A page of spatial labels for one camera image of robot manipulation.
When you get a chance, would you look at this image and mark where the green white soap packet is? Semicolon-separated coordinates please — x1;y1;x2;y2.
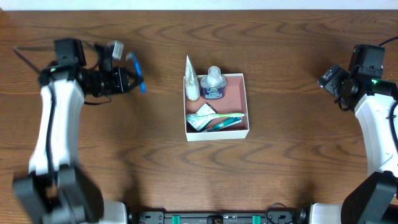
187;103;216;132

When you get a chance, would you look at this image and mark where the green white toothbrush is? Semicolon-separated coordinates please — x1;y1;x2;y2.
186;113;244;121

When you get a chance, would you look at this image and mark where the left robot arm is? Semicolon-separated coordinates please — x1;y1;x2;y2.
12;38;144;223

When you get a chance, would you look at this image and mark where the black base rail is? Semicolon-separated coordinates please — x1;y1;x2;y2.
127;208;309;224

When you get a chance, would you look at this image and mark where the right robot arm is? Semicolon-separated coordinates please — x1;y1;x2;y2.
307;44;397;223

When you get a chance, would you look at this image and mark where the blue disposable razor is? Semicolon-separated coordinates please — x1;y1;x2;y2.
126;52;146;93

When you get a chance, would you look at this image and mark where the white floral lotion tube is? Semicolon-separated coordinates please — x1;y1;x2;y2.
185;55;200;101

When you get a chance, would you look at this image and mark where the small toothpaste tube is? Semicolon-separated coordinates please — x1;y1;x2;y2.
203;117;242;133

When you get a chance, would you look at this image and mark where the clear blue sanitizer bottle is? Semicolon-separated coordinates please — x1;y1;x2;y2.
200;66;226;100

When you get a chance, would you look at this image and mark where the white cardboard box pink inside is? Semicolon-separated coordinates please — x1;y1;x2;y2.
183;73;250;141

